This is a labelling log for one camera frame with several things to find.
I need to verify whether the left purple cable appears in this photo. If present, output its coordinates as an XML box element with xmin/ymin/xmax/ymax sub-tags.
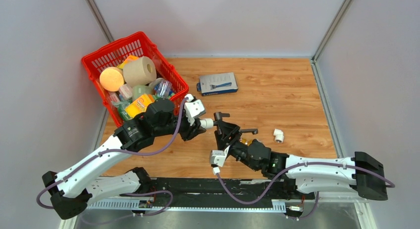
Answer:
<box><xmin>35</xmin><ymin>96</ymin><xmax>191</xmax><ymax>226</ymax></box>

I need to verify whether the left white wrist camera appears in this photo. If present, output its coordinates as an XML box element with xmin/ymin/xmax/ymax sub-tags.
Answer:
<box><xmin>183</xmin><ymin>94</ymin><xmax>206</xmax><ymax>126</ymax></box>

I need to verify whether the grey blue razor box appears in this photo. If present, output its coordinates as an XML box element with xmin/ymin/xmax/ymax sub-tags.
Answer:
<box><xmin>196</xmin><ymin>72</ymin><xmax>239</xmax><ymax>96</ymax></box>

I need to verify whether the brown toilet paper roll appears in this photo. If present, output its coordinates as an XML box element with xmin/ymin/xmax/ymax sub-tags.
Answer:
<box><xmin>123</xmin><ymin>57</ymin><xmax>157</xmax><ymax>87</ymax></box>

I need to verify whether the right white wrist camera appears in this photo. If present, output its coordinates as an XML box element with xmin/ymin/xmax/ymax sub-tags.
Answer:
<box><xmin>209</xmin><ymin>146</ymin><xmax>230</xmax><ymax>175</ymax></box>

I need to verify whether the yellow orange snack packet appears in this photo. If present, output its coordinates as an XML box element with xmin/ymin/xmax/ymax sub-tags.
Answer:
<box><xmin>125</xmin><ymin>94</ymin><xmax>155</xmax><ymax>118</ymax></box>

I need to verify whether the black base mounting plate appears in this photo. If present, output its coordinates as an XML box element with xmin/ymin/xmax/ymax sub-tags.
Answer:
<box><xmin>123</xmin><ymin>177</ymin><xmax>316</xmax><ymax>212</ymax></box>

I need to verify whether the orange round sponge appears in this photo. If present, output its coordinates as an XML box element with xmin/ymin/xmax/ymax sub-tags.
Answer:
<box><xmin>99</xmin><ymin>67</ymin><xmax>125</xmax><ymax>92</ymax></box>

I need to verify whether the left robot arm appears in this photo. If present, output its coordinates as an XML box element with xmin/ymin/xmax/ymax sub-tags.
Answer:
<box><xmin>42</xmin><ymin>94</ymin><xmax>213</xmax><ymax>220</ymax></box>

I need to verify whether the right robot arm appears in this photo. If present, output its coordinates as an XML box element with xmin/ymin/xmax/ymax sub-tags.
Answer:
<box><xmin>210</xmin><ymin>120</ymin><xmax>395</xmax><ymax>201</ymax></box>

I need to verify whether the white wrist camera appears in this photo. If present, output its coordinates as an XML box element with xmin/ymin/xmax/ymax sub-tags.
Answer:
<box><xmin>183</xmin><ymin>94</ymin><xmax>206</xmax><ymax>126</ymax></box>
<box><xmin>209</xmin><ymin>146</ymin><xmax>230</xmax><ymax>175</ymax></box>

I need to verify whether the yellow brass tap valve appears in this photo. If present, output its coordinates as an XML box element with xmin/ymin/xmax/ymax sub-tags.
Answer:
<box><xmin>239</xmin><ymin>138</ymin><xmax>254</xmax><ymax>146</ymax></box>

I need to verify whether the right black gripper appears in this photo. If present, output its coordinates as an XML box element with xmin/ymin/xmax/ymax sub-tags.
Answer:
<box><xmin>215</xmin><ymin>120</ymin><xmax>259</xmax><ymax>172</ymax></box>

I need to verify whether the pale green soap bottle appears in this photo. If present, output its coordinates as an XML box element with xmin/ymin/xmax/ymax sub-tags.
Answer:
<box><xmin>132</xmin><ymin>85</ymin><xmax>153</xmax><ymax>100</ymax></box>

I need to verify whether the red plastic basket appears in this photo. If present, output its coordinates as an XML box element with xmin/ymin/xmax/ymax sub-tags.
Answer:
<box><xmin>81</xmin><ymin>31</ymin><xmax>189</xmax><ymax>127</ymax></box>

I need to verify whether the dark grey metal faucet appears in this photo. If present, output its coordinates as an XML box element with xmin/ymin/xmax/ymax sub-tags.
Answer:
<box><xmin>213</xmin><ymin>112</ymin><xmax>259</xmax><ymax>139</ymax></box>

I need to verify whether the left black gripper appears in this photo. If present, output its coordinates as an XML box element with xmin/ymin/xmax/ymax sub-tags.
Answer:
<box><xmin>154</xmin><ymin>104</ymin><xmax>207</xmax><ymax>141</ymax></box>

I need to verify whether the white pvc elbow fitting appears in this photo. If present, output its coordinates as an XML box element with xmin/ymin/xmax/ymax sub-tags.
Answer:
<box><xmin>273</xmin><ymin>128</ymin><xmax>284</xmax><ymax>143</ymax></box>
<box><xmin>200</xmin><ymin>118</ymin><xmax>214</xmax><ymax>129</ymax></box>

